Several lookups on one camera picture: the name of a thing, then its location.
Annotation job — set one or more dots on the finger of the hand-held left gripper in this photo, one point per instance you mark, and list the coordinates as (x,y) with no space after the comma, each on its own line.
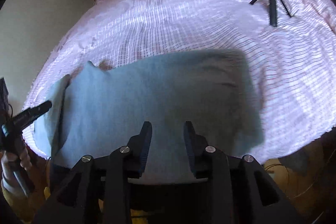
(32,113)

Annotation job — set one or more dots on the person's left hand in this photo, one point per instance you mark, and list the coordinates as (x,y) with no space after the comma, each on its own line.
(9,174)

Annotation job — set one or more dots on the light blue pants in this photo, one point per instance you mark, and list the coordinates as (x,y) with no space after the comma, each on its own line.
(147,92)

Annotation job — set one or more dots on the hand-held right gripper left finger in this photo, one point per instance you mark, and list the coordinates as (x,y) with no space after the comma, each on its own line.
(146,145)

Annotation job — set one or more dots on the pink striped blanket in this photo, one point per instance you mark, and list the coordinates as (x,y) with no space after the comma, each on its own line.
(170,16)

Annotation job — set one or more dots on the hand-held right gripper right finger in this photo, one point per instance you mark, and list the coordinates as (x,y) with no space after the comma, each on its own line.
(189,145)

